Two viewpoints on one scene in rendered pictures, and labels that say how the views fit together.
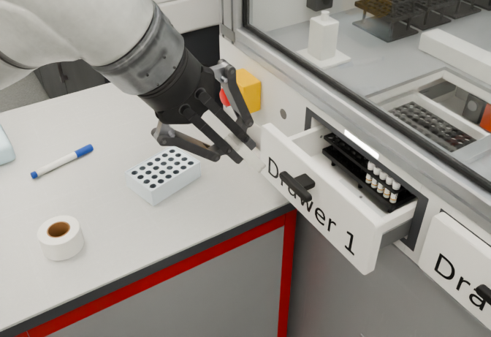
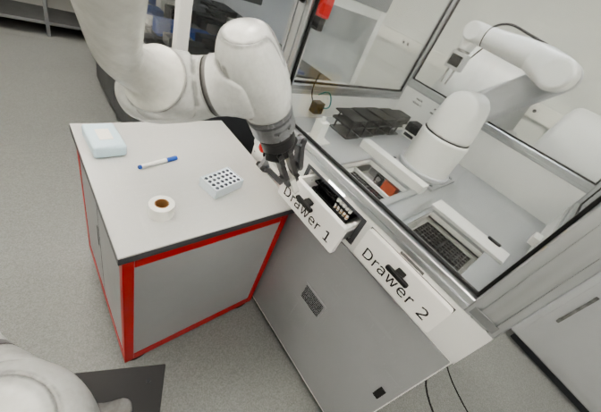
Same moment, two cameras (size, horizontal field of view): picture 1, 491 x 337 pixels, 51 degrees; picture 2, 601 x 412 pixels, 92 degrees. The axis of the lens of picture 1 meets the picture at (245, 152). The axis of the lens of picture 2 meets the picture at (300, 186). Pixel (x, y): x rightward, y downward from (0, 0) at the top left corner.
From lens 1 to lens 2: 0.20 m
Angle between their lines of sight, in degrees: 17
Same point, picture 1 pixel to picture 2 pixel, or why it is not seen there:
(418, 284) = (349, 260)
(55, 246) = (160, 213)
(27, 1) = (247, 85)
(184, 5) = not seen: hidden behind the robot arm
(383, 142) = (350, 189)
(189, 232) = (235, 217)
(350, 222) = (329, 226)
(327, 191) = (320, 208)
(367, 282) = (319, 256)
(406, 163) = (359, 202)
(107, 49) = (268, 118)
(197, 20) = not seen: hidden behind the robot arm
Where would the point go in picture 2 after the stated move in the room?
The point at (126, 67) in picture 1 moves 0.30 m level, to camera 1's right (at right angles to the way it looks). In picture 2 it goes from (271, 130) to (408, 164)
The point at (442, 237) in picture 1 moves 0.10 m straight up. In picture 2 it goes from (370, 240) to (387, 217)
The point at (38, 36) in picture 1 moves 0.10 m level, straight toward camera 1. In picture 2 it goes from (240, 103) to (265, 138)
